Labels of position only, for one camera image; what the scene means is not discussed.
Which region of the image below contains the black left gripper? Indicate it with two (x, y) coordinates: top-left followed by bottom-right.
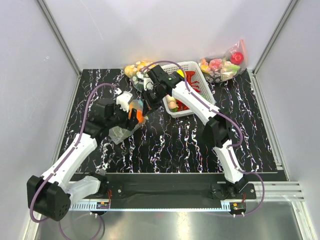
(107, 99), (139, 131)

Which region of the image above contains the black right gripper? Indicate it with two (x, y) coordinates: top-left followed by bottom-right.
(140, 87), (167, 118)

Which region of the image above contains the clear blue-zip food bag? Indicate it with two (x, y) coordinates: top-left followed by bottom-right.
(109, 99), (149, 145)

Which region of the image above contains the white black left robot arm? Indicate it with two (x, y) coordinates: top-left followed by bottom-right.
(26, 98), (142, 223)

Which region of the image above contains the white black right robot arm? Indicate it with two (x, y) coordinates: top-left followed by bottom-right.
(141, 63), (248, 199)

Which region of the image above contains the orange fake tomato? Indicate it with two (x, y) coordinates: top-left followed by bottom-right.
(128, 108), (145, 124)

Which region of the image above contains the green netted fake melon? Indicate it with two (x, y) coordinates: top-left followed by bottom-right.
(109, 126), (132, 145)

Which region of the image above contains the white-dotted clear food bag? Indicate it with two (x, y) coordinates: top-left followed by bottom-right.
(124, 61), (151, 92)

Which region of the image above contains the yellow fake pear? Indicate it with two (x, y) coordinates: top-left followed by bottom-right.
(175, 70), (186, 81)

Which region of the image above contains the red fake lobster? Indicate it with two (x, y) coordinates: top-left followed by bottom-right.
(185, 71), (201, 94)

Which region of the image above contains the pink-dotted clear food bag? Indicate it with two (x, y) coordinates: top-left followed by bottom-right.
(198, 39), (248, 83)

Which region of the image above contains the red fake apple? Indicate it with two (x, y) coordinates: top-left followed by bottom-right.
(229, 51), (244, 66)

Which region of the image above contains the white perforated plastic basket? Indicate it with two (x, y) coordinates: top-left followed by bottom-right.
(162, 61), (216, 118)

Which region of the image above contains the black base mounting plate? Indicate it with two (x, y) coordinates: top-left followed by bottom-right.
(80, 170), (287, 205)

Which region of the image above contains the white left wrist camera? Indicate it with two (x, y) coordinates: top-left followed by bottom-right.
(116, 91), (133, 113)

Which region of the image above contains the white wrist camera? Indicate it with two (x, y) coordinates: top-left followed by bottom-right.
(116, 91), (133, 113)
(143, 77), (154, 91)

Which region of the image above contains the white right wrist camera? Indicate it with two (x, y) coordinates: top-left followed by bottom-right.
(143, 77), (154, 91)

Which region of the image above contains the white slotted cable duct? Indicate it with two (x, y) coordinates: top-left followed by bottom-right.
(69, 199), (232, 212)

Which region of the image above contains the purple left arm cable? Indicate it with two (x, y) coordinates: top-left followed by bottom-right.
(29, 83), (121, 240)

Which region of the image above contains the aluminium frame rail left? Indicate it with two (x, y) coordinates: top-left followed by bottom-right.
(23, 0), (83, 240)

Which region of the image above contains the aluminium frame rail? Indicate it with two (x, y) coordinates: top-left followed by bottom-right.
(252, 0), (320, 239)
(23, 0), (83, 240)

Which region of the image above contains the aluminium frame rail right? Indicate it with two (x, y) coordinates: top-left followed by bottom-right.
(252, 0), (320, 239)

